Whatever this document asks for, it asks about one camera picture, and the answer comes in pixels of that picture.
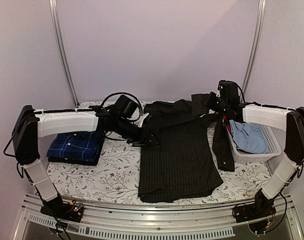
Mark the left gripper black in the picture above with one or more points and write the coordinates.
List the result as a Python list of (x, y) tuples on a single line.
[(143, 141)]

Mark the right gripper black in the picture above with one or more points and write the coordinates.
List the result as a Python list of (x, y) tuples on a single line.
[(209, 102)]

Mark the black pinstriped long sleeve shirt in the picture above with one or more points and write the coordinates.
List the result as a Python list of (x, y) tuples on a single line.
[(176, 150)]

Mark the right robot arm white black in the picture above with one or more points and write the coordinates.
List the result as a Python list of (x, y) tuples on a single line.
[(289, 120)]

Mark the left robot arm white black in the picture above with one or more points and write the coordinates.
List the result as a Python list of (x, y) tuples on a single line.
[(125, 117)]

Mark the red black garment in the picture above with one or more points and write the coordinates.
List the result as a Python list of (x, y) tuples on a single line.
[(227, 123)]

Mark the light blue shirt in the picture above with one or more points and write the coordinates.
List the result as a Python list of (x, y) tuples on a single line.
[(249, 137)]

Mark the floral patterned tablecloth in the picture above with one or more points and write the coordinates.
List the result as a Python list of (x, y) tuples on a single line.
[(131, 175)]

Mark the white plastic laundry basket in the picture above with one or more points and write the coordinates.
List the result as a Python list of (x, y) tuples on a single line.
[(244, 157)]

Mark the folded blue plaid shirt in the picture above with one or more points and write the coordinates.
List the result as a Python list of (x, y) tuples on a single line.
[(79, 136)]

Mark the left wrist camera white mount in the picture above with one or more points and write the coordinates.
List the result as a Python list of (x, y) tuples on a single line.
[(143, 119)]

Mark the aluminium front rail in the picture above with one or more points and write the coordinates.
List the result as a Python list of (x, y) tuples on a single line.
[(111, 221)]

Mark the right aluminium frame post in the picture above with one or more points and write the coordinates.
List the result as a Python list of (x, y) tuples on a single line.
[(255, 44)]

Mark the aluminium frame post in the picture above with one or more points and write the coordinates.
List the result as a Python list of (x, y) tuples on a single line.
[(61, 51), (255, 44)]

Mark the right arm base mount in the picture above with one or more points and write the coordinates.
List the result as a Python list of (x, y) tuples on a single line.
[(262, 207)]

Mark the left aluminium frame post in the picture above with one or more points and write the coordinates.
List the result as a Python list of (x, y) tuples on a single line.
[(61, 51)]

